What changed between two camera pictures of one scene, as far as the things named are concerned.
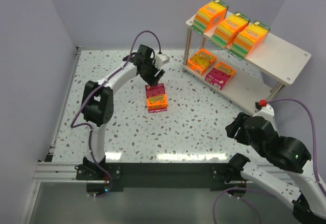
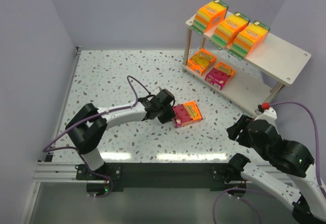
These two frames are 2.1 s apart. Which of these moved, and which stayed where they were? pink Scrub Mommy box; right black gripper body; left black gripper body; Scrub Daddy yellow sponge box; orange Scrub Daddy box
Moved: orange Scrub Daddy box; left black gripper body
Stayed: pink Scrub Mommy box; right black gripper body; Scrub Daddy yellow sponge box
